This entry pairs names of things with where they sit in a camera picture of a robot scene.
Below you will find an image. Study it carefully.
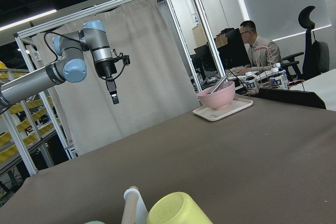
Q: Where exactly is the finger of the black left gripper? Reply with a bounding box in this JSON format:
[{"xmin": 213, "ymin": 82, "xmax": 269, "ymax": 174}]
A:
[{"xmin": 106, "ymin": 80, "xmax": 119, "ymax": 104}]

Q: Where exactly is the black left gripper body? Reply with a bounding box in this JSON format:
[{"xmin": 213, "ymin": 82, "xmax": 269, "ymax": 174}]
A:
[{"xmin": 94, "ymin": 55, "xmax": 130, "ymax": 80}]

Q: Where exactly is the green cup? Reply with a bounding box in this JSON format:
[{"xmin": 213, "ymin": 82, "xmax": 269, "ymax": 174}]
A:
[{"xmin": 84, "ymin": 220, "xmax": 105, "ymax": 224}]

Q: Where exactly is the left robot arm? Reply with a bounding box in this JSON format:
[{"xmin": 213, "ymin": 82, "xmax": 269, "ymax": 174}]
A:
[{"xmin": 1, "ymin": 20, "xmax": 130, "ymax": 111}]

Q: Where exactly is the yellow cup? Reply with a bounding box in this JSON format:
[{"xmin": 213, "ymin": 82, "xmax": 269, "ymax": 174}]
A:
[{"xmin": 146, "ymin": 191, "xmax": 213, "ymax": 224}]

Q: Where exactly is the beige curtain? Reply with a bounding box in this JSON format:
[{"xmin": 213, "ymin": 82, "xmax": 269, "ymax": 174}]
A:
[{"xmin": 31, "ymin": 0, "xmax": 202, "ymax": 156}]

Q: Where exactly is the cream plastic tray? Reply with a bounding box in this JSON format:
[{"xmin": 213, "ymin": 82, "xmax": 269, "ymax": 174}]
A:
[{"xmin": 192, "ymin": 98, "xmax": 253, "ymax": 122}]

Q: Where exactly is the pink bowl of ice cubes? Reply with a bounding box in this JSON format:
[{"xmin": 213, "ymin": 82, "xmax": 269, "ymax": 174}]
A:
[{"xmin": 197, "ymin": 81, "xmax": 235, "ymax": 109}]

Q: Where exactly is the background black monitor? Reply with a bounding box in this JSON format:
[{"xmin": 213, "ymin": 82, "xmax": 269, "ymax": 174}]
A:
[{"xmin": 215, "ymin": 28, "xmax": 250, "ymax": 69}]

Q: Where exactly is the small purple label bottle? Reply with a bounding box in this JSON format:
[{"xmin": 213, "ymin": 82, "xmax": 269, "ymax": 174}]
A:
[{"xmin": 245, "ymin": 72, "xmax": 259, "ymax": 95}]

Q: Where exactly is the man in beige shirt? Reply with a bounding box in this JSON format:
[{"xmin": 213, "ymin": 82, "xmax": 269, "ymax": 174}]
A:
[{"xmin": 236, "ymin": 20, "xmax": 282, "ymax": 76}]

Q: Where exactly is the black office chair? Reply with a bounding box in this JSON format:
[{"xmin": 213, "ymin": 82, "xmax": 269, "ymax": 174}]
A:
[{"xmin": 281, "ymin": 5, "xmax": 330, "ymax": 82}]

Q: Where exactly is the aluminium frame post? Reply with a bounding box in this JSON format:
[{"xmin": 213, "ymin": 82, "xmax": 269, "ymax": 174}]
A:
[{"xmin": 194, "ymin": 0, "xmax": 226, "ymax": 78}]

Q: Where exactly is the white wire cup rack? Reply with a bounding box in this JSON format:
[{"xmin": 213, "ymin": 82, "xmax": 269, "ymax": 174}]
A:
[{"xmin": 121, "ymin": 186, "xmax": 149, "ymax": 223}]

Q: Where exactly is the copper wire bottle rack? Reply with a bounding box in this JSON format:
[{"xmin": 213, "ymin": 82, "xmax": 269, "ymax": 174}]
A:
[{"xmin": 250, "ymin": 42, "xmax": 300, "ymax": 90}]

